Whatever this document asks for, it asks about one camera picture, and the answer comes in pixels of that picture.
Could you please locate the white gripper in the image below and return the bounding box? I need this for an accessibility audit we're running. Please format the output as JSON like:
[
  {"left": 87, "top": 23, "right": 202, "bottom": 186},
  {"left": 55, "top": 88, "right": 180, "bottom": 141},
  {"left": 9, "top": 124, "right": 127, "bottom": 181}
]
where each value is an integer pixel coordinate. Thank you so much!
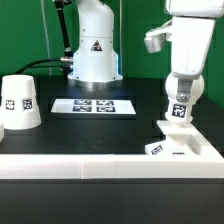
[{"left": 171, "top": 16, "right": 215, "bottom": 102}]

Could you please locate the white lamp bulb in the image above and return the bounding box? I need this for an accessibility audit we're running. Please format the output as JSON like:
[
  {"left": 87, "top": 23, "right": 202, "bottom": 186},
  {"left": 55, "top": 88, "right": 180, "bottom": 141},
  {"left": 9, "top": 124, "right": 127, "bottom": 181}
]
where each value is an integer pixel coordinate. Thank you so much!
[{"left": 165, "top": 73, "right": 204, "bottom": 126}]

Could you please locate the white lamp base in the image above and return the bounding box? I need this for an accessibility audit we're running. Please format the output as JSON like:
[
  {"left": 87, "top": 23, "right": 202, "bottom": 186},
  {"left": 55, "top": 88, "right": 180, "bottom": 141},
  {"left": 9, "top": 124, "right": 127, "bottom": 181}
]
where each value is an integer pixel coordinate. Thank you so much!
[{"left": 145, "top": 120, "right": 196, "bottom": 158}]

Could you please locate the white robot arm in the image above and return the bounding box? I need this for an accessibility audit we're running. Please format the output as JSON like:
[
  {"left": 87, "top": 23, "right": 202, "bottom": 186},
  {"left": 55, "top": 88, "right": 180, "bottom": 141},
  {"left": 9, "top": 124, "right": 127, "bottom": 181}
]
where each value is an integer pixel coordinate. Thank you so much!
[{"left": 52, "top": 0, "right": 224, "bottom": 103}]

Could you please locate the white lamp hood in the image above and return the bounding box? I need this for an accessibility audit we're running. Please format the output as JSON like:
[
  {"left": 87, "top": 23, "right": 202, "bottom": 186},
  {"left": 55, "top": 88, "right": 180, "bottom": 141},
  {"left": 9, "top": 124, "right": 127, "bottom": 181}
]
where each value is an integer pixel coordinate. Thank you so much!
[{"left": 0, "top": 75, "right": 41, "bottom": 130}]

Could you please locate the white marker tag sheet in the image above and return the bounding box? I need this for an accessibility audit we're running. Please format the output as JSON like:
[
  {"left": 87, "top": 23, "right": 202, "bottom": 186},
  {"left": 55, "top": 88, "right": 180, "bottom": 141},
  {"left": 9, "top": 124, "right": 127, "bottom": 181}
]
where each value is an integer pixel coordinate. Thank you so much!
[{"left": 51, "top": 99, "right": 136, "bottom": 115}]

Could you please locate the small white block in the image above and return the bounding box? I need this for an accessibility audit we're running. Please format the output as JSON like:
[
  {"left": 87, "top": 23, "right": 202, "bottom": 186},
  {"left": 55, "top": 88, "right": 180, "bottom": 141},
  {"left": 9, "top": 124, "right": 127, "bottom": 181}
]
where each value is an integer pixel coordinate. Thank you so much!
[{"left": 0, "top": 122, "right": 4, "bottom": 142}]

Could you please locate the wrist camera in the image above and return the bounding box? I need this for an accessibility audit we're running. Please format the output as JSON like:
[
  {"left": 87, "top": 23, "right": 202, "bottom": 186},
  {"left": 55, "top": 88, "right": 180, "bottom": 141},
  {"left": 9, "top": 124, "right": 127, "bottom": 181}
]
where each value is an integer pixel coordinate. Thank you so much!
[{"left": 144, "top": 20, "right": 172, "bottom": 54}]

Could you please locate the white L-shaped wall fence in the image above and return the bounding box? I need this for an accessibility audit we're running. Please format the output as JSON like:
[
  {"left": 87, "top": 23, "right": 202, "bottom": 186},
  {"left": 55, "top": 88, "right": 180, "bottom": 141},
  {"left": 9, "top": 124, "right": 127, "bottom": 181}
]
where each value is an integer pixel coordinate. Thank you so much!
[{"left": 0, "top": 128, "right": 224, "bottom": 179}]

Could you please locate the thin grey cable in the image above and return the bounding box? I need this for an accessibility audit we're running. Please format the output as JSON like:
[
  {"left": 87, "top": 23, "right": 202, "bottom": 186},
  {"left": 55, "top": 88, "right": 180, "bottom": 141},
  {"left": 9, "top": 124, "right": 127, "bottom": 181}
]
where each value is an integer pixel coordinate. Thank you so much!
[{"left": 40, "top": 0, "right": 53, "bottom": 76}]

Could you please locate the black cable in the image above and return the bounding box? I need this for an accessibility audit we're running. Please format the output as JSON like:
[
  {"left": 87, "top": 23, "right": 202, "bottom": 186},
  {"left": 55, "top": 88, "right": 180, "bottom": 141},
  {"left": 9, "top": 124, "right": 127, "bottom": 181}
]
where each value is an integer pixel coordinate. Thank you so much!
[{"left": 13, "top": 57, "right": 74, "bottom": 76}]

